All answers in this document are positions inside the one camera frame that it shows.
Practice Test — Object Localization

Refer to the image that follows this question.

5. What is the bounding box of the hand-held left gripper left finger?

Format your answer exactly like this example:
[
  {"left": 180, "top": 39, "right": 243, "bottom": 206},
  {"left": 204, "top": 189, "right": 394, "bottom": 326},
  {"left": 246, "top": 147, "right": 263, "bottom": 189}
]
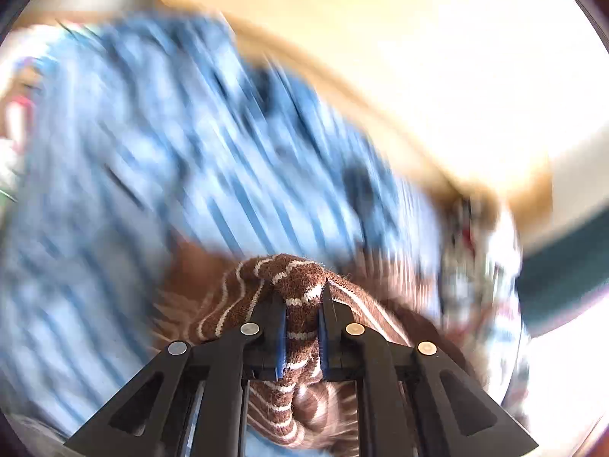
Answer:
[{"left": 64, "top": 290, "right": 289, "bottom": 457}]

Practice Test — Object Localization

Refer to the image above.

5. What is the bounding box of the blue striped blanket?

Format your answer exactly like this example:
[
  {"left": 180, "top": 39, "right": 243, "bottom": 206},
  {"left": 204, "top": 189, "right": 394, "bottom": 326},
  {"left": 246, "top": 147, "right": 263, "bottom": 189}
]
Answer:
[{"left": 0, "top": 14, "right": 443, "bottom": 457}]

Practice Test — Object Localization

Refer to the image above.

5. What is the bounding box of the wooden bed frame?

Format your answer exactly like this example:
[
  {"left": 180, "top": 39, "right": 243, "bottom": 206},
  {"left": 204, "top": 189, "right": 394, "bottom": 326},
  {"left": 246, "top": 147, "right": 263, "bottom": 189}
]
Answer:
[{"left": 147, "top": 0, "right": 555, "bottom": 234}]

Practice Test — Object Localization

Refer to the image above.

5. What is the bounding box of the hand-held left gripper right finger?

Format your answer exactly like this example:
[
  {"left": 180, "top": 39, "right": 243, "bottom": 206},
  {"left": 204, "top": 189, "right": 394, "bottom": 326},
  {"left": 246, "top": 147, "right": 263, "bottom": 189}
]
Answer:
[{"left": 317, "top": 282, "right": 539, "bottom": 457}]

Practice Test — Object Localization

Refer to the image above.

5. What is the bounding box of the dark cloth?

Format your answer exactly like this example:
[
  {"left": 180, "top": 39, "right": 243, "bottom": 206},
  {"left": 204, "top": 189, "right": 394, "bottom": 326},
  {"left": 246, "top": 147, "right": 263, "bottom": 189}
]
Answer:
[{"left": 516, "top": 207, "right": 609, "bottom": 339}]

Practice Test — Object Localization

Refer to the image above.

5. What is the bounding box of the brown striped knit garment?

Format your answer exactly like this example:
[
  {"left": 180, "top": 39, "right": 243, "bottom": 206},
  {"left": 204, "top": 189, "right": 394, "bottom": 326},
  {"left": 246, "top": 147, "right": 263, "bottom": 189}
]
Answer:
[{"left": 152, "top": 253, "right": 477, "bottom": 457}]

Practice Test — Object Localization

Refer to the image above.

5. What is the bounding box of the white patterned cloth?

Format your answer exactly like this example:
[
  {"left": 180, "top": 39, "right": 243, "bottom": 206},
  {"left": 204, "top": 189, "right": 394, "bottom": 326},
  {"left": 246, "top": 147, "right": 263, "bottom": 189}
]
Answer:
[{"left": 438, "top": 195, "right": 531, "bottom": 420}]

